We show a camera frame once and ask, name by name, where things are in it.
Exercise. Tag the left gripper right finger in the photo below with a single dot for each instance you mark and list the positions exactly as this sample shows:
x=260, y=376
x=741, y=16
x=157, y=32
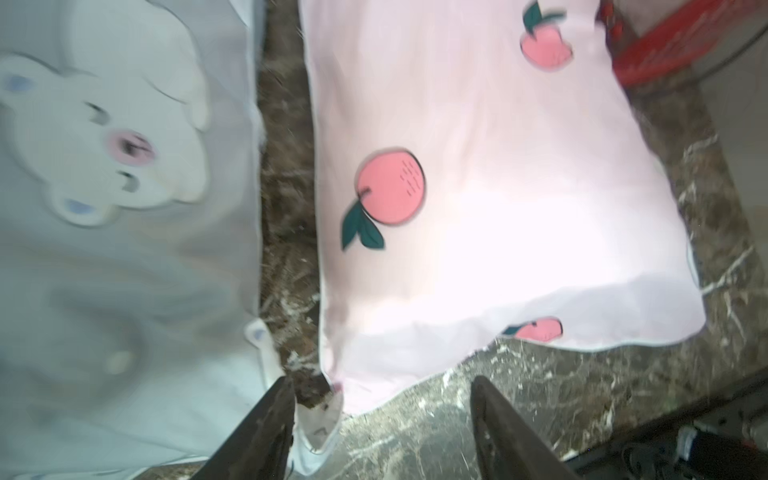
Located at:
x=506, y=446

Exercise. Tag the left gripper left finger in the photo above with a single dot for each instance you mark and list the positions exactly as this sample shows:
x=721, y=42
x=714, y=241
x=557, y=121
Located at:
x=259, y=447

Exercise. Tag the pink peach print pillow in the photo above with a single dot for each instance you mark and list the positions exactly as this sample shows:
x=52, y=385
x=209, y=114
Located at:
x=479, y=174

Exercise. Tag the grey bear print pillow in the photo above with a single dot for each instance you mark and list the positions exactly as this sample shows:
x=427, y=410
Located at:
x=131, y=240

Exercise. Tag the red silver toaster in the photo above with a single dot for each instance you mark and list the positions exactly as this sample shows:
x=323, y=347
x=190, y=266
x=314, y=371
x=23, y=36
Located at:
x=687, y=31

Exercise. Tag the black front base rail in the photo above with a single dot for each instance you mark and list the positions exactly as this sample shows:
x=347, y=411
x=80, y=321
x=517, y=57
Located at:
x=721, y=436

